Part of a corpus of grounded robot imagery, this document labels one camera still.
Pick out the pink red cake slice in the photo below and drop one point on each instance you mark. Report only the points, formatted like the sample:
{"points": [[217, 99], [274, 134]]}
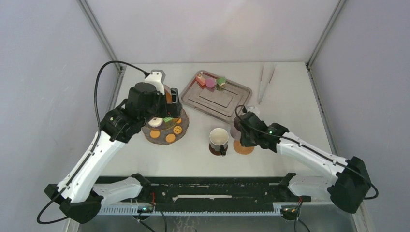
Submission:
{"points": [[200, 80]]}

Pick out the dark brown round coaster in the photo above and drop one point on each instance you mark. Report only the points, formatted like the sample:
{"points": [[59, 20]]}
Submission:
{"points": [[218, 150]]}

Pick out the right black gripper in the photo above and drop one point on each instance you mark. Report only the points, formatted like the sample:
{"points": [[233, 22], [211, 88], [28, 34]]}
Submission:
{"points": [[245, 142]]}

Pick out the purple glass cup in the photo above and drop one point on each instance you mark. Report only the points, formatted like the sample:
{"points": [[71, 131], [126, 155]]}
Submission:
{"points": [[235, 130]]}

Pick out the orange round biscuit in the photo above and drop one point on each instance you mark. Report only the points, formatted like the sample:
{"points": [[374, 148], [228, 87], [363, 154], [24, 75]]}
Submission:
{"points": [[155, 134], [170, 138]]}

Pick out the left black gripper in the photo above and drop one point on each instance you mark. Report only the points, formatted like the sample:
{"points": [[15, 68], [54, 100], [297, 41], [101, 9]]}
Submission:
{"points": [[169, 110]]}

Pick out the brown cookie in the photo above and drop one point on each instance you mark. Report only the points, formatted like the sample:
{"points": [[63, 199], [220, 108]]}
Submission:
{"points": [[168, 94]]}

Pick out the black mug white inside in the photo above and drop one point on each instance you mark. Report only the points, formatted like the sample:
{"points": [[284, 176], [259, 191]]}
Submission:
{"points": [[219, 136]]}

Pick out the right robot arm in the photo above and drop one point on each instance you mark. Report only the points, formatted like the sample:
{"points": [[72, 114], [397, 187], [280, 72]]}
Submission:
{"points": [[348, 179]]}

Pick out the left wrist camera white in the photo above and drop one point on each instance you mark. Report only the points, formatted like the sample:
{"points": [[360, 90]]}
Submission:
{"points": [[156, 78]]}

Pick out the three-tier glass dessert stand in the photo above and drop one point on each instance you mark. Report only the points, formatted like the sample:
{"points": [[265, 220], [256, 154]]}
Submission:
{"points": [[167, 128]]}

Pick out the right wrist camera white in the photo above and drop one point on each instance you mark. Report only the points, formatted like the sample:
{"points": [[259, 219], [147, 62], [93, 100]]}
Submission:
{"points": [[254, 110]]}

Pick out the light wooden round coaster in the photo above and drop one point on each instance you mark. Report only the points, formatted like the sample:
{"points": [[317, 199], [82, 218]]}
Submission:
{"points": [[242, 149]]}

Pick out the pink round cake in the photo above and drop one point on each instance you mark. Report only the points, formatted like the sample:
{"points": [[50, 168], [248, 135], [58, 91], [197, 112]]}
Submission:
{"points": [[210, 83]]}

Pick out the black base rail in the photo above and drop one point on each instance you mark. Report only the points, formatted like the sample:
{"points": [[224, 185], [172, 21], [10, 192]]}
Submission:
{"points": [[267, 189]]}

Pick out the white frosted donut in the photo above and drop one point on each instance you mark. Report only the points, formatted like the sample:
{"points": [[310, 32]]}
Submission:
{"points": [[155, 122]]}

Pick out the orange lotus-pattern biscuit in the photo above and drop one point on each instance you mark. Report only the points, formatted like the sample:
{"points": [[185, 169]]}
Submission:
{"points": [[177, 129]]}

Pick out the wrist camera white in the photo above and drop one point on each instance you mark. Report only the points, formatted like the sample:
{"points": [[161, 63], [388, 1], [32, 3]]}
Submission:
{"points": [[156, 78], [254, 110]]}

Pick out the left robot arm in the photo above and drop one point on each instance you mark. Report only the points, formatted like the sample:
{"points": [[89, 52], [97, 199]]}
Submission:
{"points": [[78, 195]]}

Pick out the green round cake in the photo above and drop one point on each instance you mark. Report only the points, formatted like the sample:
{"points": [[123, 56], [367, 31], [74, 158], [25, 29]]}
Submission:
{"points": [[220, 83]]}

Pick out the metal serving tray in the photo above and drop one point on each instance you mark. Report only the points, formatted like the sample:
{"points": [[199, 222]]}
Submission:
{"points": [[219, 102]]}

